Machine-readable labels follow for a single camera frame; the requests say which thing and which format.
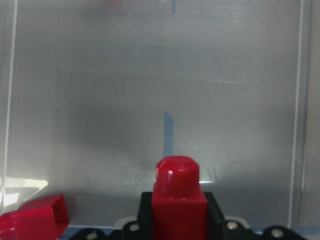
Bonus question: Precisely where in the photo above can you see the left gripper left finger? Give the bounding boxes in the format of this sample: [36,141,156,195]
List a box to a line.
[136,192,153,240]

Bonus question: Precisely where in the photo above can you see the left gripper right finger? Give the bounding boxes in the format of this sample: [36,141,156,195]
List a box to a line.
[204,192,225,240]

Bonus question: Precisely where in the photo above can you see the red block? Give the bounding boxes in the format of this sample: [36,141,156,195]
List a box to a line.
[151,155,208,240]
[0,194,70,240]

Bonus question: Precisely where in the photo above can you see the red block in box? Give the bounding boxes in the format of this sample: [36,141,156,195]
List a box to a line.
[0,194,70,240]

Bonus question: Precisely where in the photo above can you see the clear plastic storage box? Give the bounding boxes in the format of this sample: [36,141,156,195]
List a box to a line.
[0,0,320,235]

